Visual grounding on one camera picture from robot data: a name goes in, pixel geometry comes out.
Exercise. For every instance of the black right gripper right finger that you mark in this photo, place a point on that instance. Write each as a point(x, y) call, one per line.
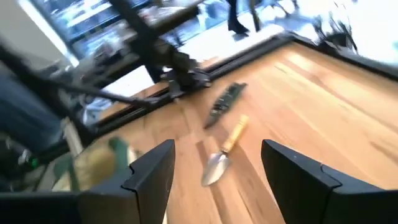
point(304, 193)

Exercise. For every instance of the black aluminium table frame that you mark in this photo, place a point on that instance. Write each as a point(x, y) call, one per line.
point(248, 56)

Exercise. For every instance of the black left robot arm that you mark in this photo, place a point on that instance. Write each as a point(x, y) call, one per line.
point(183, 71)

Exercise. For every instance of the dark green patterned garden item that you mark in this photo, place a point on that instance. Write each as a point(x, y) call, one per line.
point(224, 104)

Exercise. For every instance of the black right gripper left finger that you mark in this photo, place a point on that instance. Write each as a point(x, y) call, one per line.
point(143, 186)

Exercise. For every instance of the person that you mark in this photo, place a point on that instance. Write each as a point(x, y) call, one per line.
point(234, 18)

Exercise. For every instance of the beige gardening bag green trim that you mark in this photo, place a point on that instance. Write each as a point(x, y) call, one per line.
point(93, 165)

